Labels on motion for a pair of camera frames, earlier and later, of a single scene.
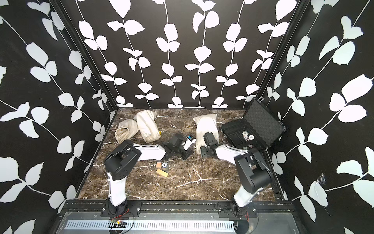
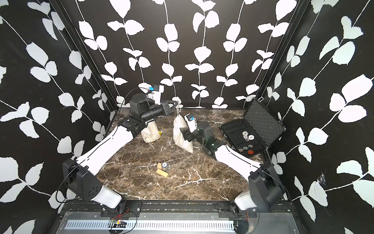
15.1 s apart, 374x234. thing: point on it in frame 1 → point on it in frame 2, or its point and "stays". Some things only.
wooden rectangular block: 161,172 stays
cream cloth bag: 205,124 → 179,122
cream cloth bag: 147,126 stays
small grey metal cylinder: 164,166 stays
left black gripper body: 180,151 → 155,111
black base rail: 179,208 stays
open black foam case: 260,127 stays
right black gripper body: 205,150 → 192,137
